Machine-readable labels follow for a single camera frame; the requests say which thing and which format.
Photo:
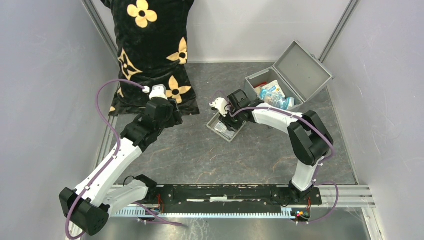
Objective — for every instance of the red first aid pouch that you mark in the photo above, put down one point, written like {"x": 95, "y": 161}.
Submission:
{"x": 260, "y": 85}

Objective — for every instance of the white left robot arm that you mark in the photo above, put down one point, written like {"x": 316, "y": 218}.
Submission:
{"x": 90, "y": 204}

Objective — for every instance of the black floral velvet cloth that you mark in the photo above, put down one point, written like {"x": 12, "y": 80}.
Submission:
{"x": 152, "y": 41}

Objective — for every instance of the blue gauze packet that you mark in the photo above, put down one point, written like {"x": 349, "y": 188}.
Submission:
{"x": 277, "y": 100}

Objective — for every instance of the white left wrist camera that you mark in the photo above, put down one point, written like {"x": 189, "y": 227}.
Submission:
{"x": 157, "y": 91}

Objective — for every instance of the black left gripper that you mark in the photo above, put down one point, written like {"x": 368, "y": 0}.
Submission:
{"x": 176, "y": 116}

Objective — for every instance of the silver metal case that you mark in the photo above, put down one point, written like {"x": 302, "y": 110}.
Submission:
{"x": 300, "y": 74}

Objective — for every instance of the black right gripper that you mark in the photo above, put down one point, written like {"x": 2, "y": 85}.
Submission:
{"x": 230, "y": 125}

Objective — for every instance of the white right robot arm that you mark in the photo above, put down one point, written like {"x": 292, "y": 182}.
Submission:
{"x": 310, "y": 140}

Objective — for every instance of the clear bag of wipes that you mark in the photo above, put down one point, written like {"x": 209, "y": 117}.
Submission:
{"x": 222, "y": 129}

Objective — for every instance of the grey plastic divider tray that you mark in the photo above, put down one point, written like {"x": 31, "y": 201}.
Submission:
{"x": 211, "y": 124}

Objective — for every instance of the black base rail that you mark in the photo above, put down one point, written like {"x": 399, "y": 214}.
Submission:
{"x": 229, "y": 199}

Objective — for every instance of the white wipes packet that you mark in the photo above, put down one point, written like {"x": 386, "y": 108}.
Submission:
{"x": 272, "y": 88}

